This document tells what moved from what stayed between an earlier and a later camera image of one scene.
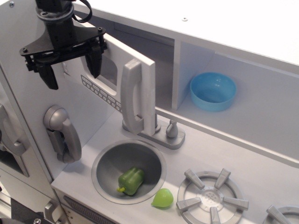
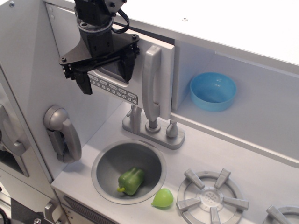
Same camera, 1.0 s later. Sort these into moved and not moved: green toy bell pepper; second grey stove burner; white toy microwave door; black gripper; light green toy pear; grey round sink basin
Moved: black gripper; white toy microwave door
Not moved: light green toy pear; grey round sink basin; second grey stove burner; green toy bell pepper
